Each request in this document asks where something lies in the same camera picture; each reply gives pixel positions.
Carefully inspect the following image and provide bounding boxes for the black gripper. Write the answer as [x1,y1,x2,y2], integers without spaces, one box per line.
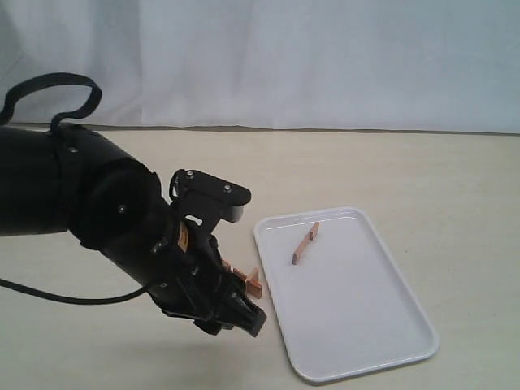
[153,220,267,337]

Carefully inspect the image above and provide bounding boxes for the wooden notched bar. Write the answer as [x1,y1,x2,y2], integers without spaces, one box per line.
[245,267,262,291]
[292,222,320,265]
[230,266,263,299]

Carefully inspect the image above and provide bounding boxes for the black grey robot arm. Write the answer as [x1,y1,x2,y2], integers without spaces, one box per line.
[1,125,267,336]

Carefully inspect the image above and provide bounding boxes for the white plastic tray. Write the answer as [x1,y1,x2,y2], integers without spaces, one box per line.
[253,206,440,385]

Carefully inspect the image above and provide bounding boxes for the white backdrop cloth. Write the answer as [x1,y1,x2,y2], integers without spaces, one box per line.
[1,1,519,133]

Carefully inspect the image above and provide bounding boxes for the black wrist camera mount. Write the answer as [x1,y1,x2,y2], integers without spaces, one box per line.
[169,170,252,228]

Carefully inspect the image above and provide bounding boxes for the black cable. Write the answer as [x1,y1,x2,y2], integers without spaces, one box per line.
[0,71,163,305]

